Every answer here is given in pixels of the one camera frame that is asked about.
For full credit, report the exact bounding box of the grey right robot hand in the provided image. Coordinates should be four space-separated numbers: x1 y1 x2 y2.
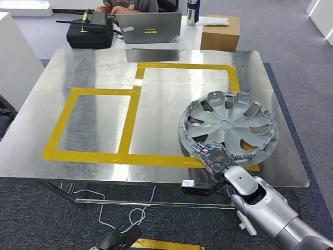
191 141 236 182

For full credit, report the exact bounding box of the grey plastic wheel hubcap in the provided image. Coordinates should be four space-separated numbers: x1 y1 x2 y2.
178 90 280 169

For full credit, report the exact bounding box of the steel workbench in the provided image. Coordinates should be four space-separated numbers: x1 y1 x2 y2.
0 48 310 210

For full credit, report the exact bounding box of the white power strip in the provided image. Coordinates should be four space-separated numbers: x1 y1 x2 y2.
236 209 257 237

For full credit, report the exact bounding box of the yellow floor tape square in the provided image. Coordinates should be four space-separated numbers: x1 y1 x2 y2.
130 238 206 250

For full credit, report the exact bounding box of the cardboard box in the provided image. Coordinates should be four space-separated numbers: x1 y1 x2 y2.
200 15 240 53

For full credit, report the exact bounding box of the white cloth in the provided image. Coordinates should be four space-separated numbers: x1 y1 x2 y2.
197 16 229 27

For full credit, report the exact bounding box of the steel tumbler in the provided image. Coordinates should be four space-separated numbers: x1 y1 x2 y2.
186 0 200 27

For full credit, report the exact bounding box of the grey laptop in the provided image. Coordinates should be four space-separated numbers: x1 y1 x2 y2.
115 12 182 44

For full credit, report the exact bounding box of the black office chair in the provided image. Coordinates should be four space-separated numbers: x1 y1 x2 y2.
157 0 180 13

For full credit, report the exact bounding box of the white block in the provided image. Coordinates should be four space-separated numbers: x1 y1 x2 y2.
307 0 333 45

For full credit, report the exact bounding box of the black radio with antennas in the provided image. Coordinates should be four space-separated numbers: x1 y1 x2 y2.
56 9 115 33

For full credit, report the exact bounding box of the white cabinet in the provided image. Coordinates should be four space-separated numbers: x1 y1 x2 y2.
0 12 44 111

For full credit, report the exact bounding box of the white low bench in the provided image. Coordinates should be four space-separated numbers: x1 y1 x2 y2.
0 0 53 17

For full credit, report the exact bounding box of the yellow tape frame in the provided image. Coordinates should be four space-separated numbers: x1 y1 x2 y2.
42 62 261 172

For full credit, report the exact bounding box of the white cable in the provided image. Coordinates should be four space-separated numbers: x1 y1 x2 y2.
72 186 158 233

